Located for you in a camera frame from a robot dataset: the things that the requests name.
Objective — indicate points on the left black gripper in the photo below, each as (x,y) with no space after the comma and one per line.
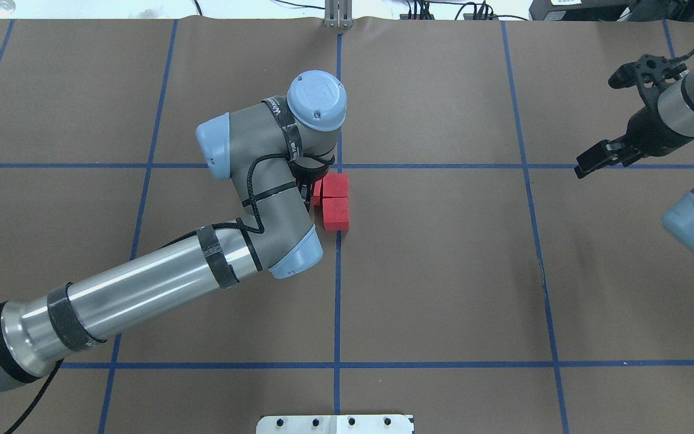
(306,178)

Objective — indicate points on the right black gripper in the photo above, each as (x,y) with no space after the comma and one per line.
(650,131)

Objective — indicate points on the red foam block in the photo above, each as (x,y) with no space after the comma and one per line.
(335,214)
(316,195)
(335,185)

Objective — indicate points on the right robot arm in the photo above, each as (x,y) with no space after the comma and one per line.
(675,106)

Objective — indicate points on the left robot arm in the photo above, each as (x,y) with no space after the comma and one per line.
(271,152)

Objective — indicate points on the white metal mounting plate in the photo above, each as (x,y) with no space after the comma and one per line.
(355,423)

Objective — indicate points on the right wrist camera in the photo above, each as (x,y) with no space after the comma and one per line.
(651,75)

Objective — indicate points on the aluminium frame post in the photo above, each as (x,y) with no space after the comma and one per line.
(338,14)

